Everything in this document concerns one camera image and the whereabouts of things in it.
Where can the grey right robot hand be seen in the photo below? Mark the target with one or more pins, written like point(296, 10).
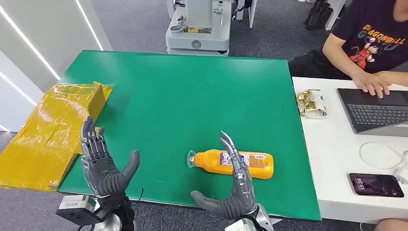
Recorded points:
point(242, 197)

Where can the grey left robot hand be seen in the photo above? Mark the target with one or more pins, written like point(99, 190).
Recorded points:
point(102, 172)

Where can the person's hand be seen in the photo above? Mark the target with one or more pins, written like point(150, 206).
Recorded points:
point(371, 83)

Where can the orange detergent bottle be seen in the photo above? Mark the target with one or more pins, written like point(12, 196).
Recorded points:
point(210, 161)

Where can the grey robot base machine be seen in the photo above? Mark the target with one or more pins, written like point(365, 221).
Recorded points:
point(199, 35)

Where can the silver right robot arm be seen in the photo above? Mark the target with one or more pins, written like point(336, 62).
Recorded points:
point(264, 220)

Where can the grey laptop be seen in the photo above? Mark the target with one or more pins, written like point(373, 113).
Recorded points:
point(373, 111)

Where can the person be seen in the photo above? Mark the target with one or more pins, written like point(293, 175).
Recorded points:
point(366, 38)

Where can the gold snack wrapper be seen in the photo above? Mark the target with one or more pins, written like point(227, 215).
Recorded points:
point(310, 103)

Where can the yellow taped cardboard box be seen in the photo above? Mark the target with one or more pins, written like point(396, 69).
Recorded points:
point(47, 134)

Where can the white desk leg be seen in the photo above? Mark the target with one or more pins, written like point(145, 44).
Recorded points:
point(334, 11)

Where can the black smartphone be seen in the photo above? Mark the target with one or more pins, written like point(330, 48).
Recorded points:
point(376, 185)

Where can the white furniture panel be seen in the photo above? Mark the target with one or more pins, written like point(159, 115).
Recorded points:
point(252, 12)

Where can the person's knee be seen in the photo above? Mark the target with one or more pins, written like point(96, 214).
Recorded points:
point(392, 225)

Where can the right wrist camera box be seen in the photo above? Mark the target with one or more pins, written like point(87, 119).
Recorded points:
point(240, 225)

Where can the white wall light strip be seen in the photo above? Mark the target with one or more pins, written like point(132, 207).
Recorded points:
point(17, 89)
point(28, 43)
point(89, 25)

